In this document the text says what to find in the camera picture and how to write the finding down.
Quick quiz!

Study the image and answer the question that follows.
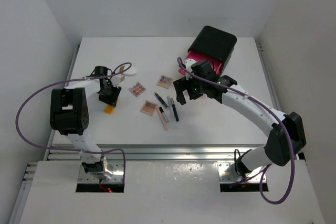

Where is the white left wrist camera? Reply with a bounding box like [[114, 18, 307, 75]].
[[111, 74, 125, 87]]

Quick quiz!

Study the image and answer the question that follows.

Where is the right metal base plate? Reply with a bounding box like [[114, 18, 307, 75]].
[[217, 161, 265, 186]]

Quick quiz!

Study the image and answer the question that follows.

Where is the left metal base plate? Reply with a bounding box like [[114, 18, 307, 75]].
[[77, 163, 124, 185]]

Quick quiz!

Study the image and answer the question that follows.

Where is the glitter nine-colour palette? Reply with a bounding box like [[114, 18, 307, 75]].
[[156, 75, 173, 89]]

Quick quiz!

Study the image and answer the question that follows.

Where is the pink beige stick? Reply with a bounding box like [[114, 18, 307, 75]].
[[156, 108, 168, 131]]

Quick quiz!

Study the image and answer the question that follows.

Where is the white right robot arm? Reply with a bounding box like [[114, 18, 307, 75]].
[[173, 58, 307, 180]]

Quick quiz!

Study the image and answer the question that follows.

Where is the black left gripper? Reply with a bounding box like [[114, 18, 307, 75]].
[[97, 81, 121, 106]]

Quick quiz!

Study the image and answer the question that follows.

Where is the pink drawer black knob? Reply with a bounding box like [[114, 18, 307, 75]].
[[183, 50, 224, 74]]

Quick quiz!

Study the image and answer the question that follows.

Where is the black cap clear tube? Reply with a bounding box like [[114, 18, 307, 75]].
[[159, 107, 169, 123]]

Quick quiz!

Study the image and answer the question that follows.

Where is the light blue mascara tube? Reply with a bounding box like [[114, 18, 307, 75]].
[[167, 95, 176, 119]]

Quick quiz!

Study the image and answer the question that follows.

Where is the beige four-pan palette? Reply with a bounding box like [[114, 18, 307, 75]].
[[140, 100, 158, 116]]

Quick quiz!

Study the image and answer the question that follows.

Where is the dark green gold tube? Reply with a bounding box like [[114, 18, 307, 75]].
[[170, 98, 179, 122]]

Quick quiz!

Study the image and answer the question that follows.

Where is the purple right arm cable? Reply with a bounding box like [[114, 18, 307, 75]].
[[176, 57, 296, 205]]

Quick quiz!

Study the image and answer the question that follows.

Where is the orange tube white cap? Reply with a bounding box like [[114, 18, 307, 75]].
[[103, 99, 119, 114]]

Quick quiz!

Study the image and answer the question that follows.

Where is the black drawer cabinet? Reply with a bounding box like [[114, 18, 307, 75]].
[[187, 26, 237, 71]]

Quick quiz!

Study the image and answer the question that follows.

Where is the aluminium rail frame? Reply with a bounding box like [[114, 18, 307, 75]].
[[20, 37, 313, 223]]

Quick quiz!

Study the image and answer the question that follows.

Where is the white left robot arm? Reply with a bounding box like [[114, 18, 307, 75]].
[[50, 66, 124, 181]]

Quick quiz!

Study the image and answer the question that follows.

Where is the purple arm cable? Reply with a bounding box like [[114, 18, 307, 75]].
[[176, 57, 296, 205], [15, 62, 132, 183]]

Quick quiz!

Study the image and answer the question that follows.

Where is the clear nine-pan brown palette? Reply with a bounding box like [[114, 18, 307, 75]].
[[129, 82, 146, 97]]

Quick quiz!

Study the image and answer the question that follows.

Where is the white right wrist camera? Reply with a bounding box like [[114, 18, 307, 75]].
[[184, 58, 196, 80]]

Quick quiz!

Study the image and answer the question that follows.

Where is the metal base plate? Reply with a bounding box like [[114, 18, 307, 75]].
[[77, 163, 124, 185], [217, 161, 265, 186]]

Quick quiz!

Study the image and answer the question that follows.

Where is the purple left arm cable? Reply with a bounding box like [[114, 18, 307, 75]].
[[15, 62, 132, 183]]

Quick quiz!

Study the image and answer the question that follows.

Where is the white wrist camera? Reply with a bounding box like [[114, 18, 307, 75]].
[[111, 74, 125, 87], [184, 58, 196, 80]]

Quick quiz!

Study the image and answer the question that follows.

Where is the black eyeliner pencil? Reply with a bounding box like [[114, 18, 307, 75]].
[[154, 92, 169, 109]]

